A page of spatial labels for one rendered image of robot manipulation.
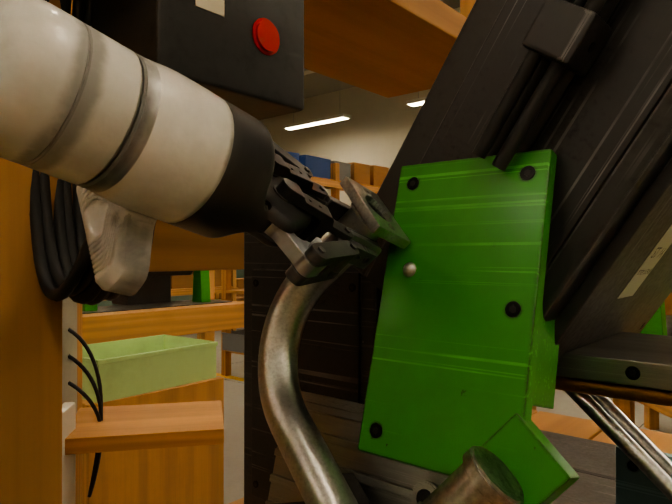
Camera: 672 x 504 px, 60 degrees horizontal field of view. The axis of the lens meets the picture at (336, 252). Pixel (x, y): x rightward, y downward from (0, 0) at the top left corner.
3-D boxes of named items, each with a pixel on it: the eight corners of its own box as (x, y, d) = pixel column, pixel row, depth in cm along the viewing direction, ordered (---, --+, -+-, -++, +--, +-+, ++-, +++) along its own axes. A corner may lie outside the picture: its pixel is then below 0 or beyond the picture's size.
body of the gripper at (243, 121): (244, 149, 28) (361, 211, 35) (198, 59, 33) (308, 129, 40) (155, 254, 30) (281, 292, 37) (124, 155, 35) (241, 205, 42)
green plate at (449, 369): (565, 490, 39) (590, 190, 43) (516, 495, 33) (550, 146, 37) (418, 451, 46) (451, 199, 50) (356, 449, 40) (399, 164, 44)
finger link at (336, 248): (280, 274, 33) (316, 258, 39) (301, 297, 33) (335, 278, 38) (311, 242, 32) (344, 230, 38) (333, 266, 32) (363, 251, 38)
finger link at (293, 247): (244, 230, 33) (261, 226, 36) (297, 289, 33) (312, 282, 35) (270, 201, 33) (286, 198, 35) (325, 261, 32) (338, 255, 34)
